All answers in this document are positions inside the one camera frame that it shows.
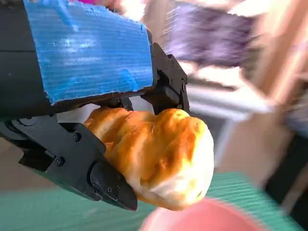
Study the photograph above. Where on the green cutting mat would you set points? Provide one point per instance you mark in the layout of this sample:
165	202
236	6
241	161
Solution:
48	211

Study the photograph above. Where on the bare left hand blue tape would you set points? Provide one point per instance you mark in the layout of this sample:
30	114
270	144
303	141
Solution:
84	55

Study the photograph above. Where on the orange striped toy bread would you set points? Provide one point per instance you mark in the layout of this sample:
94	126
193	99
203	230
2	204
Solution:
163	156

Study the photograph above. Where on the pink bowl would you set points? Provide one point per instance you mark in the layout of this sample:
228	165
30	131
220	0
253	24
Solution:
204	216

